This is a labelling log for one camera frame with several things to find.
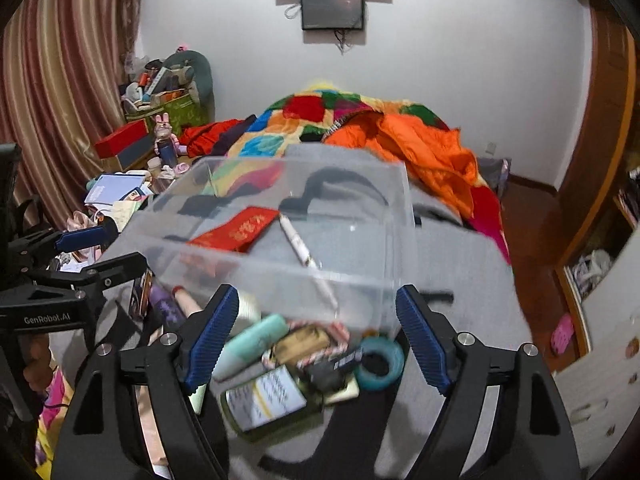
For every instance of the teal tape roll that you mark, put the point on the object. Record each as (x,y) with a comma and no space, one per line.
(382,364)

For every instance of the pink bunny toy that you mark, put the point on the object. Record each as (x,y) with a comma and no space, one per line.
(167,145)

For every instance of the white pen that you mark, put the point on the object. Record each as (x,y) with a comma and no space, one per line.
(305,258)

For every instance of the beige foundation tube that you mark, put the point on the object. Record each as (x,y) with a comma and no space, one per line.
(151,436)

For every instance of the blue notebook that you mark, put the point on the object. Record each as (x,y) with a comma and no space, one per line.
(110,188)

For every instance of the red long box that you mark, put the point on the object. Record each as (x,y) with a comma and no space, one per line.
(132,137)

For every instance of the left hand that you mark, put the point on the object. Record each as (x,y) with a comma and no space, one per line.
(38,371)

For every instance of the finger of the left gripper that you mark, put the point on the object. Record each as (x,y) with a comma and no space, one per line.
(49,243)
(100,276)

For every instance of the beige stick red cap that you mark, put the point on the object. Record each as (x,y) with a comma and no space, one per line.
(187,304)

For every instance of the white cabinet door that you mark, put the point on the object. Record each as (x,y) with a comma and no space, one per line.
(601,390)

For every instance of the purple black spray bottle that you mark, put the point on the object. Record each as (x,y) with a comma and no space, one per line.
(165,310)

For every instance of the light green tube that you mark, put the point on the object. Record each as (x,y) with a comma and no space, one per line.
(197,398)

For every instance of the clear plastic storage box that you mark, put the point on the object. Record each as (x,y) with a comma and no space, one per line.
(310,239)

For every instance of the red clothing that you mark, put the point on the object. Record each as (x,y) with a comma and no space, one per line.
(199,140)

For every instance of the colourful patchwork quilt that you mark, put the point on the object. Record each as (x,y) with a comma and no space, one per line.
(313,114)

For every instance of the green cardboard box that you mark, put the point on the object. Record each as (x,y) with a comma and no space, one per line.
(183,113)

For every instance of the pink slipper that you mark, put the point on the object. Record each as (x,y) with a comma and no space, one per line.
(562,335)

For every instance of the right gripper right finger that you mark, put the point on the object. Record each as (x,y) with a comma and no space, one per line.
(530,437)

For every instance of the striped red gold curtain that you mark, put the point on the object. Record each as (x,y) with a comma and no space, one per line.
(62,62)

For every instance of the braided pink white hairband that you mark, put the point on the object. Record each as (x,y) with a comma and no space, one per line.
(338,333)

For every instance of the grey green neck pillow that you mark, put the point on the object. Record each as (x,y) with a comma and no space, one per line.
(193,72)

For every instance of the mint green bottle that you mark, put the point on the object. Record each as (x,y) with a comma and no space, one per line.
(246,348)

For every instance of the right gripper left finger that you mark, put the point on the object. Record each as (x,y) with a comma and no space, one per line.
(101,436)

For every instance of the red tea packet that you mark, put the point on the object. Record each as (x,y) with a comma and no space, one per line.
(240,232)

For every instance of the green glass spray bottle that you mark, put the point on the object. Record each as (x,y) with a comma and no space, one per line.
(287,395)

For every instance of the small black monitor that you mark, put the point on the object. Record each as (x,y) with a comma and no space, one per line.
(332,14)

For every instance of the wooden shelf unit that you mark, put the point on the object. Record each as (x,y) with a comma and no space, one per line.
(591,218)

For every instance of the orange down jacket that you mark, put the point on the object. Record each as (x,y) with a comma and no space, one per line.
(433,157)

